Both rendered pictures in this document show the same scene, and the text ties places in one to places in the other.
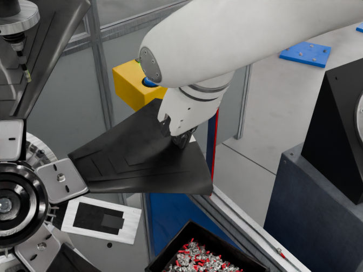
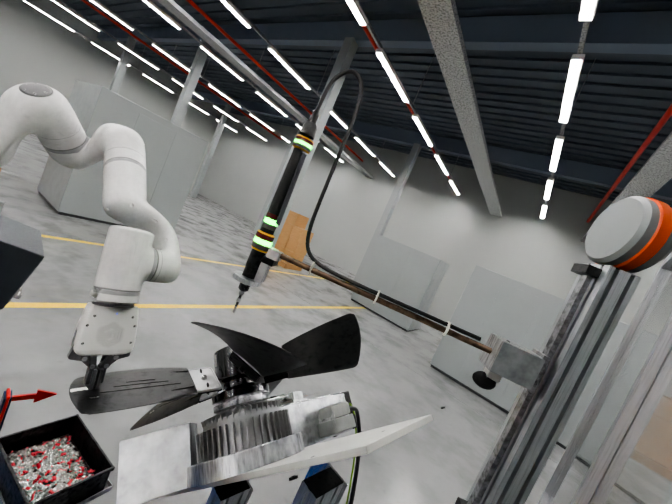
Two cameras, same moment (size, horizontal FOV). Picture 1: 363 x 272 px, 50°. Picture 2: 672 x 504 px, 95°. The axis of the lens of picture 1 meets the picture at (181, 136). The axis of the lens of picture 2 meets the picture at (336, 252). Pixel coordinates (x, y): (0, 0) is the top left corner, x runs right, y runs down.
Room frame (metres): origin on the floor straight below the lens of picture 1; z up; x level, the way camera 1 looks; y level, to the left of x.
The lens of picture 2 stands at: (1.18, 0.24, 1.65)
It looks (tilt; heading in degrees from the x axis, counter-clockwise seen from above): 4 degrees down; 169
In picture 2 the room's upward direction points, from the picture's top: 24 degrees clockwise
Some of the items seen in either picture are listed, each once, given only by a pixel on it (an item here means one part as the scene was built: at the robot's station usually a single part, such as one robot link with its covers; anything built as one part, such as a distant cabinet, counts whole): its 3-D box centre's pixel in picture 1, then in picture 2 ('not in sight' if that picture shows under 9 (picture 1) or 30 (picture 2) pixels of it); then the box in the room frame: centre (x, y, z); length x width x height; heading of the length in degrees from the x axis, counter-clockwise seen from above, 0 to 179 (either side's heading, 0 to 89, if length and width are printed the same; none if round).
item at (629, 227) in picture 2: not in sight; (628, 235); (0.63, 0.89, 1.88); 0.17 x 0.15 x 0.16; 129
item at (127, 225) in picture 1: (94, 216); (160, 461); (0.48, 0.18, 0.98); 0.20 x 0.16 x 0.20; 39
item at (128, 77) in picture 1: (143, 89); not in sight; (0.88, 0.11, 1.02); 0.16 x 0.10 x 0.11; 39
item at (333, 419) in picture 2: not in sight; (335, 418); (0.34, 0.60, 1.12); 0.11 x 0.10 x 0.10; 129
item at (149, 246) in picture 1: (149, 216); not in sight; (0.91, 0.13, 0.39); 0.04 x 0.04 x 0.78; 39
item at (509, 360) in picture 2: not in sight; (512, 361); (0.61, 0.80, 1.54); 0.10 x 0.07 x 0.08; 74
